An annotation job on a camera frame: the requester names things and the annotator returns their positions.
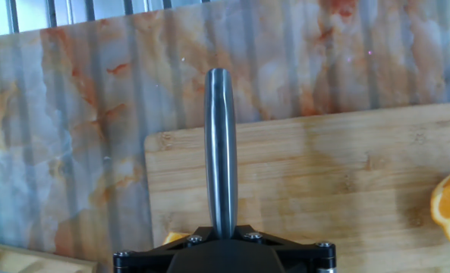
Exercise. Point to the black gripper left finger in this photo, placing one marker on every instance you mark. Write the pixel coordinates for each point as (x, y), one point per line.
(141, 261)

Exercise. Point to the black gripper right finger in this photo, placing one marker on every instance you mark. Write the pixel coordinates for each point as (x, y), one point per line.
(308, 258)

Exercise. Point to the steel cleaver knife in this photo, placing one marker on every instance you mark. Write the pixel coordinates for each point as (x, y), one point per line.
(221, 151)

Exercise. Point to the bamboo cutting board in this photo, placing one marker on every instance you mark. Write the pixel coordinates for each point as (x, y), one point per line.
(323, 182)

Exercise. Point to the wooden peg rack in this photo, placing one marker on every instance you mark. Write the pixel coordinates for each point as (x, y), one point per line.
(27, 261)

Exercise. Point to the marble pattern plastic mat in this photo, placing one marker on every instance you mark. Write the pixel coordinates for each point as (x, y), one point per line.
(76, 113)

